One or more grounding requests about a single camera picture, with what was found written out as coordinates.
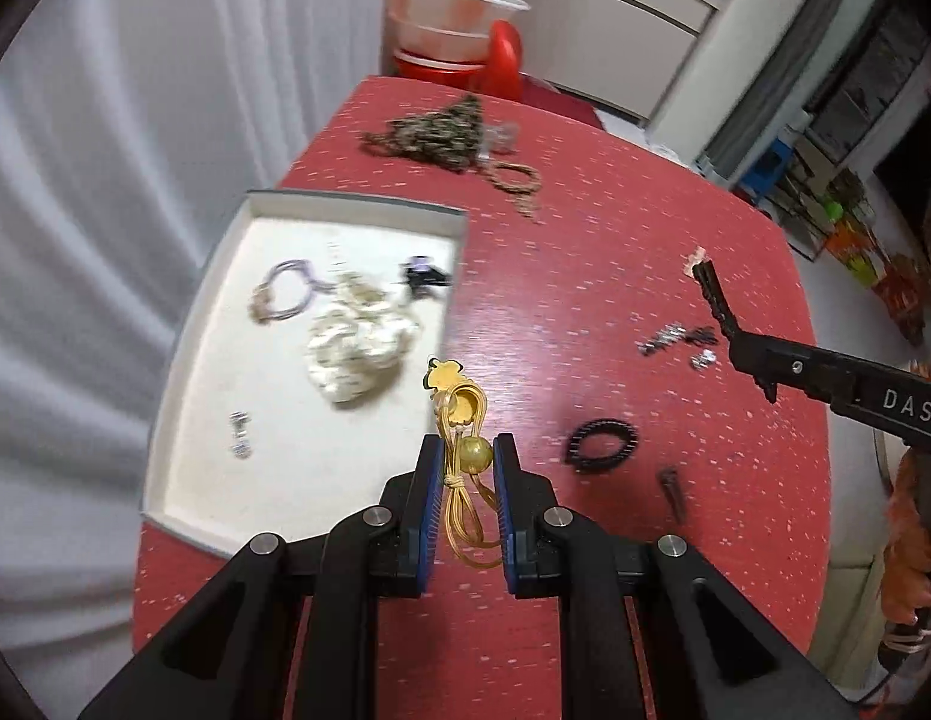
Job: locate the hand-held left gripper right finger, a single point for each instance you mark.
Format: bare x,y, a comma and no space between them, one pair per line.
510,510

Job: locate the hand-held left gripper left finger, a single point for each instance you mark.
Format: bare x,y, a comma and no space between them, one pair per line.
431,510

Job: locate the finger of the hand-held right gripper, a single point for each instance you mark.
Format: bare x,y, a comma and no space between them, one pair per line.
773,364

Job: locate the cream white scrunchie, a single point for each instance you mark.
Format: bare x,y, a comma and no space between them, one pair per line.
353,345

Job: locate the small black claw clip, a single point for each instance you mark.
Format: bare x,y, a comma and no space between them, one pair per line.
424,276

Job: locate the white shallow tray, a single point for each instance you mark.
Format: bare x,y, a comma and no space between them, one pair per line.
210,390

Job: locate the person's right forearm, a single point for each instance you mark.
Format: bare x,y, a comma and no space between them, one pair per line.
904,540

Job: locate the dark brown hair clip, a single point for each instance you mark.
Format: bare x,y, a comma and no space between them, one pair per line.
701,334

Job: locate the silver rhinestone hair clip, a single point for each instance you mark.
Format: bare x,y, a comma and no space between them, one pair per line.
660,337

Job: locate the beige wooden hair clip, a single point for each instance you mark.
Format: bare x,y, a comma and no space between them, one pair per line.
694,261

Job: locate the pile of colourful toys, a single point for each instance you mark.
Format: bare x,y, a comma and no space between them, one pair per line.
867,255

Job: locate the blue plastic stool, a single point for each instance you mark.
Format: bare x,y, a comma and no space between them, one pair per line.
765,165

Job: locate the grey curtain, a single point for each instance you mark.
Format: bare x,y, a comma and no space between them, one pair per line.
791,45

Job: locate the clear plastic hair claw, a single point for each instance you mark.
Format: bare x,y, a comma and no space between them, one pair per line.
503,136

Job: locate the leopard print scrunchie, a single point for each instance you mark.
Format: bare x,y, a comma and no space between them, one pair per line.
435,131

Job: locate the red plastic chair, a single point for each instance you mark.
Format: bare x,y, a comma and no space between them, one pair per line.
506,60

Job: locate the white curtain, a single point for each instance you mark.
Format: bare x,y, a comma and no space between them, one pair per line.
135,165

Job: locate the beige wall cabinet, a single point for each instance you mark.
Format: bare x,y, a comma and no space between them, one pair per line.
585,15

